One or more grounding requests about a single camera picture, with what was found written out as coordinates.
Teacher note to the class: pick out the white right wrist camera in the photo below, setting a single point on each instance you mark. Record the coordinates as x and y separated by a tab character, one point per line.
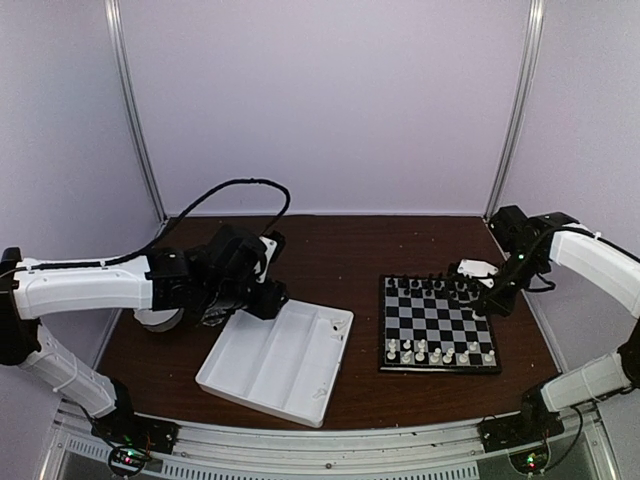
478	270

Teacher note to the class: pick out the right aluminium frame post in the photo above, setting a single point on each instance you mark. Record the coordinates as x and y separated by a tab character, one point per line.
527	70

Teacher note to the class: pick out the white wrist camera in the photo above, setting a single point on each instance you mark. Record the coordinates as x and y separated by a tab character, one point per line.
478	270
273	244

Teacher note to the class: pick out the left aluminium frame post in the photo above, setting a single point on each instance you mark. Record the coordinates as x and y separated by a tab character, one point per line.
116	32

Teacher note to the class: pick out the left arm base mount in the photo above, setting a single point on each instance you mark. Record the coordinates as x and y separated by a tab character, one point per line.
132	445

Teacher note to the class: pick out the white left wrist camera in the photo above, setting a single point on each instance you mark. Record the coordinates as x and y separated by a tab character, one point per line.
273	244

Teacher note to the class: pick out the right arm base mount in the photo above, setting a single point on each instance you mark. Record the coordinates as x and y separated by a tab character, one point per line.
520	437

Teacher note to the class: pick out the row of black chess pieces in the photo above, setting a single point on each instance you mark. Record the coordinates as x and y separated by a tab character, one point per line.
438	286

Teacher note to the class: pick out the aluminium frame post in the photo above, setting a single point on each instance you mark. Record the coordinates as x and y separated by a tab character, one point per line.
116	32
527	70

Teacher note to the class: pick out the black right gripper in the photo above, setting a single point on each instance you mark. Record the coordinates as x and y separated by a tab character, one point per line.
496	304

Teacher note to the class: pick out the front aluminium rail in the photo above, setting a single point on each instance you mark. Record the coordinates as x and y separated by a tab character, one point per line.
440	451

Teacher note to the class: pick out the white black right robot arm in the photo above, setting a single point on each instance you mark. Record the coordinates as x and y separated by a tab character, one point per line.
614	272

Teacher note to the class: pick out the white scalloped bowl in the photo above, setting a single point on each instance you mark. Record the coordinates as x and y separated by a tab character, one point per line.
158	321

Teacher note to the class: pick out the white knight chess piece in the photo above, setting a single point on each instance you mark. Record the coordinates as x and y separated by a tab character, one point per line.
407	357

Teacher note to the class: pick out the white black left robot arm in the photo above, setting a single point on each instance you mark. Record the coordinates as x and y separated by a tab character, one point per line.
31	289

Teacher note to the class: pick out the white plastic compartment tray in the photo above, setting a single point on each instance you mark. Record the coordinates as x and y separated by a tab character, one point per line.
266	365

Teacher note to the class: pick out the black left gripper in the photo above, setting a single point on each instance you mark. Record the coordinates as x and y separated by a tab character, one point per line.
268	306

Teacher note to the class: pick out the black white chess board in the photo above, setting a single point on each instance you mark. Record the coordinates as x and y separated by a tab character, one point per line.
444	324

